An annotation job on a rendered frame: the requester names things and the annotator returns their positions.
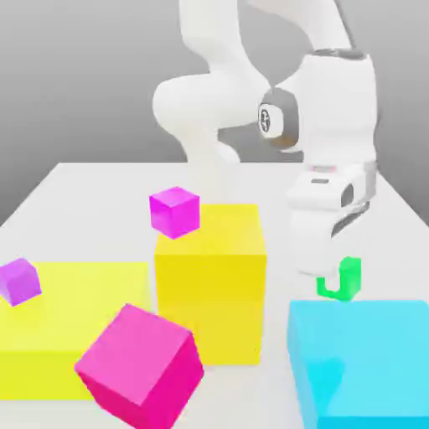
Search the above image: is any small magenta cube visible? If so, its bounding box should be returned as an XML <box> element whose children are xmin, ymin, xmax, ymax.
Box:
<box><xmin>148</xmin><ymin>186</ymin><xmax>201</xmax><ymax>240</ymax></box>

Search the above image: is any large cyan box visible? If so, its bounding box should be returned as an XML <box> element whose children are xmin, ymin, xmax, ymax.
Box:
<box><xmin>287</xmin><ymin>298</ymin><xmax>429</xmax><ymax>429</ymax></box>

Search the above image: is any large orange-yellow box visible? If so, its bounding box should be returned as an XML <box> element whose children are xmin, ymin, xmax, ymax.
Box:
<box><xmin>153</xmin><ymin>203</ymin><xmax>268</xmax><ymax>367</ymax></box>

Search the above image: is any small green cube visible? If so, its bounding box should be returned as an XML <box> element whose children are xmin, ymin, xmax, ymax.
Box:
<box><xmin>316</xmin><ymin>256</ymin><xmax>362</xmax><ymax>302</ymax></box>

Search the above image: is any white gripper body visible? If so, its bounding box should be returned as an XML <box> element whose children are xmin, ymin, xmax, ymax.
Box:
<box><xmin>288</xmin><ymin>199</ymin><xmax>371</xmax><ymax>280</ymax></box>

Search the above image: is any large pink box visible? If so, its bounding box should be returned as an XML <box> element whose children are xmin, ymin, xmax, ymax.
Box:
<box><xmin>74</xmin><ymin>302</ymin><xmax>205</xmax><ymax>429</ymax></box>

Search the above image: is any large pale yellow box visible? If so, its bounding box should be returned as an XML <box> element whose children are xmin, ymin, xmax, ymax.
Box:
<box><xmin>0</xmin><ymin>261</ymin><xmax>152</xmax><ymax>401</ymax></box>

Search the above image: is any small purple cube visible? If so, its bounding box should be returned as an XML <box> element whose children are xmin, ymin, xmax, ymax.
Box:
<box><xmin>0</xmin><ymin>257</ymin><xmax>43</xmax><ymax>308</ymax></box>

